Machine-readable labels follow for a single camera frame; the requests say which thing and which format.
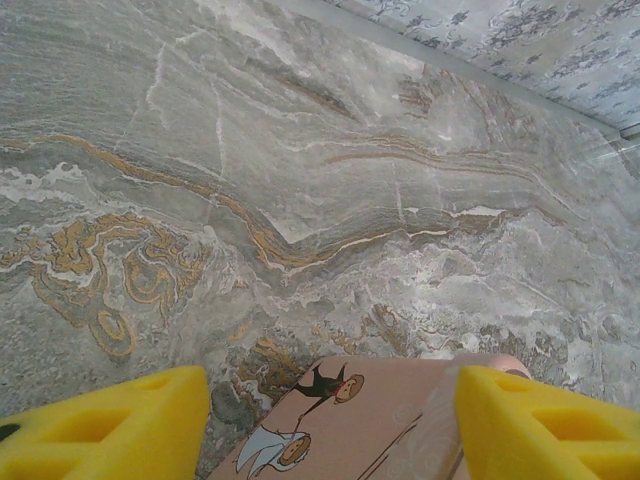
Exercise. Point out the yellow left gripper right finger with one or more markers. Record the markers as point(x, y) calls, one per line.
point(500, 440)

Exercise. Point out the pink tin box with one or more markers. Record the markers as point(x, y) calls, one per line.
point(360, 430)

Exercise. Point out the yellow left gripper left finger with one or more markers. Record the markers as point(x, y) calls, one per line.
point(150, 450)

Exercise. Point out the aluminium table edge rail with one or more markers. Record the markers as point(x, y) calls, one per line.
point(631, 150)

